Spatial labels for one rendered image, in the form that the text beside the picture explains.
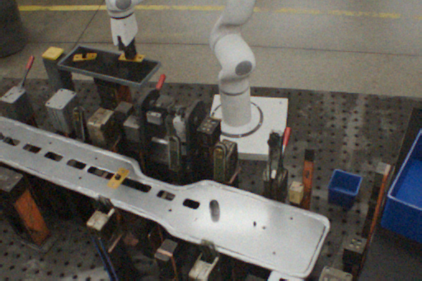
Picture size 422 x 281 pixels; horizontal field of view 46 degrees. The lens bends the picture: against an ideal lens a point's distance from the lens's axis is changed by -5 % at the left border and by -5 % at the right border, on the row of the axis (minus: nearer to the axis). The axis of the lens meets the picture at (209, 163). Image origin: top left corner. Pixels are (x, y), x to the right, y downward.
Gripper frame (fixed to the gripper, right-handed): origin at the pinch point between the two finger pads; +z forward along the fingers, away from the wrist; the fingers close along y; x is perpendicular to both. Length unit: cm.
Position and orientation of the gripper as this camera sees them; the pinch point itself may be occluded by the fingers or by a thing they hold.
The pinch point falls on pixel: (130, 51)
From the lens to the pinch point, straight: 178.0
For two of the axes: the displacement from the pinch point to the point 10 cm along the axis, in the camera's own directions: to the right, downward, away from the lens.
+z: 0.9, 6.8, 7.2
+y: -2.9, 7.1, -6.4
